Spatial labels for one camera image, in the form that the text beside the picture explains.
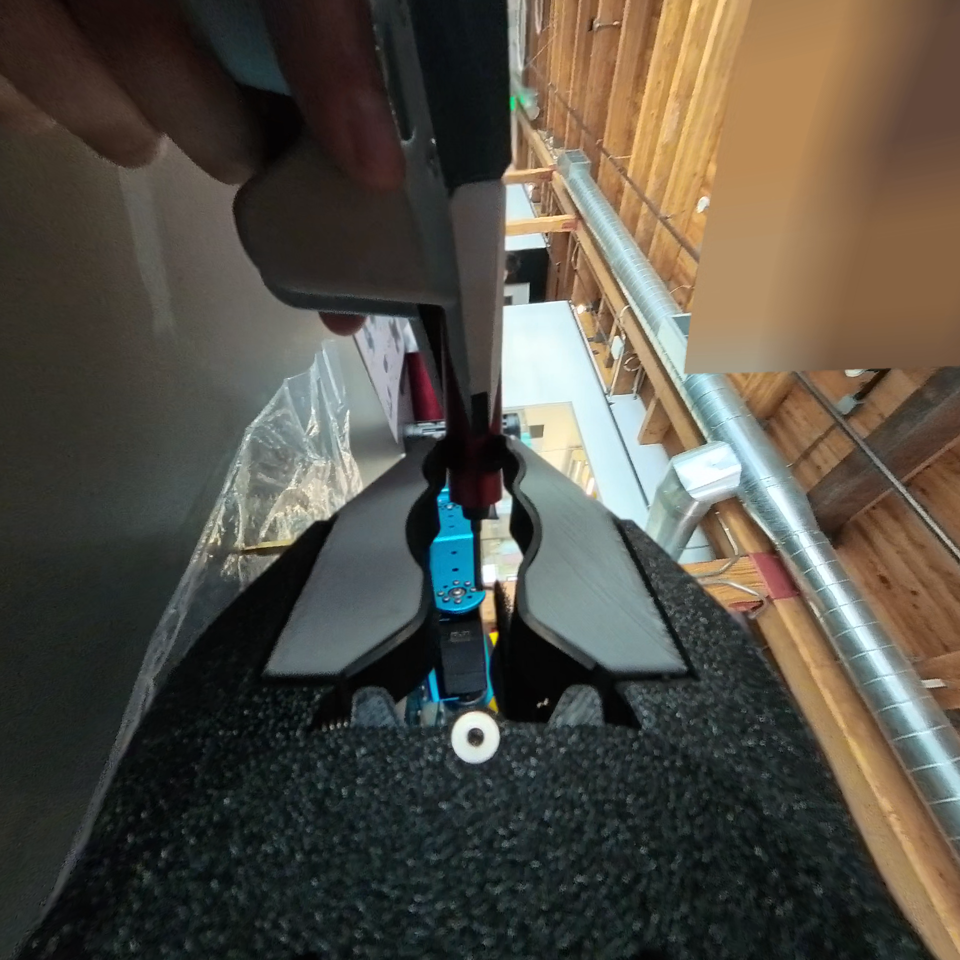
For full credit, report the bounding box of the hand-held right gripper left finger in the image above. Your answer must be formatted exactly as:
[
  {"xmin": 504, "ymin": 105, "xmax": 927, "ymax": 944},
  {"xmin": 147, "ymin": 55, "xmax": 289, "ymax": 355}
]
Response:
[{"xmin": 262, "ymin": 441, "xmax": 451, "ymax": 682}]

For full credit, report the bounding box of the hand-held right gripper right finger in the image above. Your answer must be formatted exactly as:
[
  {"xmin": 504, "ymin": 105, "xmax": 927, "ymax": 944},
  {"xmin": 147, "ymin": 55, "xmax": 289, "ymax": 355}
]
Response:
[{"xmin": 497, "ymin": 438, "xmax": 693, "ymax": 684}]

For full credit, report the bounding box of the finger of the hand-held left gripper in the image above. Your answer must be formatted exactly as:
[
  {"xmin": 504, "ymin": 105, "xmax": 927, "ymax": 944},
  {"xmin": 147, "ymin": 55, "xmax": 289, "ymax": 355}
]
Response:
[{"xmin": 448, "ymin": 178, "xmax": 507, "ymax": 402}]

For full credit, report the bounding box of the blue toy robot arm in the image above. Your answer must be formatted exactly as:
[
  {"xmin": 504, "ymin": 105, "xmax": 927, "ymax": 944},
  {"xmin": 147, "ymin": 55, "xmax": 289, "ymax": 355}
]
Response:
[{"xmin": 405, "ymin": 483, "xmax": 505, "ymax": 727}]

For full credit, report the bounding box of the red screwdriver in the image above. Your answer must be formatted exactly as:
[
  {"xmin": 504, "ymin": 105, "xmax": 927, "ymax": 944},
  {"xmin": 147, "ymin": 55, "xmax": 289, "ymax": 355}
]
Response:
[{"xmin": 442, "ymin": 352, "xmax": 502, "ymax": 522}]

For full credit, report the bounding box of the person's left hand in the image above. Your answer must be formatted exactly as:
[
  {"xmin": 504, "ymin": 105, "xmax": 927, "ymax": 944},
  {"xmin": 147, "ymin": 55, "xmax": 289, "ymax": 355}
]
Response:
[{"xmin": 0, "ymin": 0, "xmax": 408, "ymax": 337}]

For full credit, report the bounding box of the printed instruction sheet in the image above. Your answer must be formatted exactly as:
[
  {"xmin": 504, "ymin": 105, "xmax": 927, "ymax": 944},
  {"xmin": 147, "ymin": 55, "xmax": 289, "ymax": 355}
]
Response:
[{"xmin": 352, "ymin": 315, "xmax": 421, "ymax": 455}]

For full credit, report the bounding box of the clear plastic bag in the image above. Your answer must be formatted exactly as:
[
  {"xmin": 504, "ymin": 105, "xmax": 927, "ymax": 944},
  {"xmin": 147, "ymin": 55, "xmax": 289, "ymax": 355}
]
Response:
[{"xmin": 123, "ymin": 341, "xmax": 369, "ymax": 759}]

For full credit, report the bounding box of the dark red tool handle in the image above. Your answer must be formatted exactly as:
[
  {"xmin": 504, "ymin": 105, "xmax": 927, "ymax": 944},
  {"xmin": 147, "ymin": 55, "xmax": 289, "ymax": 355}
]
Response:
[{"xmin": 403, "ymin": 352, "xmax": 445, "ymax": 420}]

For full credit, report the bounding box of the silver ventilation duct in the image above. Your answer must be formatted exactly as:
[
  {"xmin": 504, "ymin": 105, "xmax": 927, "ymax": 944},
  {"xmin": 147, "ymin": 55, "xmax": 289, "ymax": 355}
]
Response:
[{"xmin": 551, "ymin": 150, "xmax": 960, "ymax": 834}]

